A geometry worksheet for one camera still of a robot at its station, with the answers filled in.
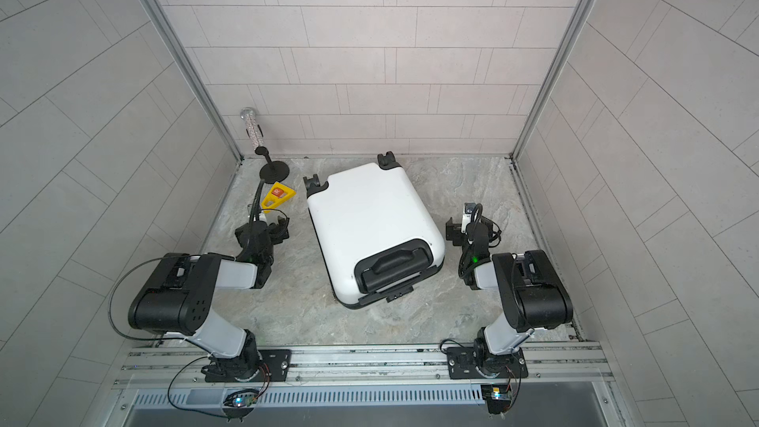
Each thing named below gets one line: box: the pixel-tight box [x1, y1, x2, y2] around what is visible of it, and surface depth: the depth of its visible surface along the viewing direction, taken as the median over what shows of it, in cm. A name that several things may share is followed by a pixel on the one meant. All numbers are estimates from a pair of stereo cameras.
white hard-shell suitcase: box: [302, 151, 446, 310], surface depth 77 cm
